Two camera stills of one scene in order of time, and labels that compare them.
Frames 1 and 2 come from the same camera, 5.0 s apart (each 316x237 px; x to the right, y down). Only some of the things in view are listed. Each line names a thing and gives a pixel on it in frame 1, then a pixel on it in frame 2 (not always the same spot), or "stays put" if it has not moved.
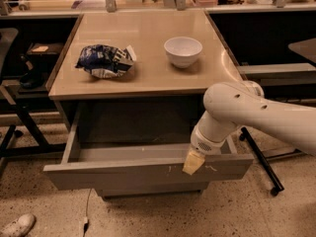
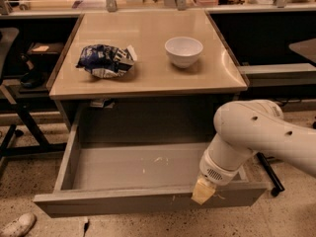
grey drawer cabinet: [129, 87] stays put
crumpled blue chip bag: [107, 61] stays put
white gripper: [203, 143] to [215, 170]
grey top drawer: [140, 146] to [127, 178]
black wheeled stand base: [277, 184] stays put
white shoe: [19, 227] stays put
